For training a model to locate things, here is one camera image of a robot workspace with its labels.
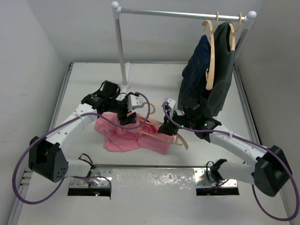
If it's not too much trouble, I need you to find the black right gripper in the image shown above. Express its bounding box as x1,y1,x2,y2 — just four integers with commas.
157,109,195,135

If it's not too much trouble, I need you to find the beige plastic hanger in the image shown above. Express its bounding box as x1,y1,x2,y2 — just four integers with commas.
135,102,189,150

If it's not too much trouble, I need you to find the pink t shirt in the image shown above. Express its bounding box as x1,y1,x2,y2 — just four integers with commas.
94,114,171,154

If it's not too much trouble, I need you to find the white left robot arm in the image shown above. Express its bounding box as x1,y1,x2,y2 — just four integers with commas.
29,81,143,183

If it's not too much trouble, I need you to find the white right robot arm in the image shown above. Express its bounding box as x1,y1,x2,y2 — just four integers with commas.
159,102,292,197

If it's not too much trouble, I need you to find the beige hanger with navy shirt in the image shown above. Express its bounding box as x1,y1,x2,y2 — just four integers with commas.
202,11,219,90

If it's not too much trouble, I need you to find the navy blue shirt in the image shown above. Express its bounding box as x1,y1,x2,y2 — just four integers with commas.
182,35,211,95

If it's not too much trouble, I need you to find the dark grey t shirt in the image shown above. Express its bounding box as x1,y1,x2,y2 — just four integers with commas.
178,22,235,117

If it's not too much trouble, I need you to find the beige hanger with grey shirt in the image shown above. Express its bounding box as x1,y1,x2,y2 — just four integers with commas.
229,13,242,51

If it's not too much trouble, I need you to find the white clothes rack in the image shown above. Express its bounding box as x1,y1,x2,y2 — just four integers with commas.
111,1,257,92

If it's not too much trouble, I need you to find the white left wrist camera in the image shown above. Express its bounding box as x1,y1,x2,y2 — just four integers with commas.
127,94,143,111

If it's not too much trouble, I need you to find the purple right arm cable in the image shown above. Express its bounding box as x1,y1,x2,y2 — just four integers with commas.
162,101,299,221

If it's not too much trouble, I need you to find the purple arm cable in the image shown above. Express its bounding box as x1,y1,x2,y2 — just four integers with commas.
162,101,299,221
12,91,151,205

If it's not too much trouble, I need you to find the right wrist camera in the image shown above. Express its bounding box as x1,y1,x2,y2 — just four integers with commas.
163,98,176,112

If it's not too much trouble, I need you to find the black right base cable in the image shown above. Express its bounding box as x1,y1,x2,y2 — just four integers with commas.
205,160,218,182

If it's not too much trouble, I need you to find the black base cable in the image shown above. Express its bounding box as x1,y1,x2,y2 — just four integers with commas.
78,153,97,168
205,160,218,182

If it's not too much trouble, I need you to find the black left base cable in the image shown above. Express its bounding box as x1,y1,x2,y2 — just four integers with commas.
78,153,97,168

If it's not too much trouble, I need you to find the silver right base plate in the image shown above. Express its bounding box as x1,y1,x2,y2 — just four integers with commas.
194,167,238,188

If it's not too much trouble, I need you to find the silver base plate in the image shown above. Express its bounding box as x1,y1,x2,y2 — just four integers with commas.
194,167,238,188
69,168,113,188

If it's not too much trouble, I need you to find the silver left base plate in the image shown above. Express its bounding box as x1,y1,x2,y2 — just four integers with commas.
69,168,113,188

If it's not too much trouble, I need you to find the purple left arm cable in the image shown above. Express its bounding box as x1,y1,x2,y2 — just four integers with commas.
12,91,151,205

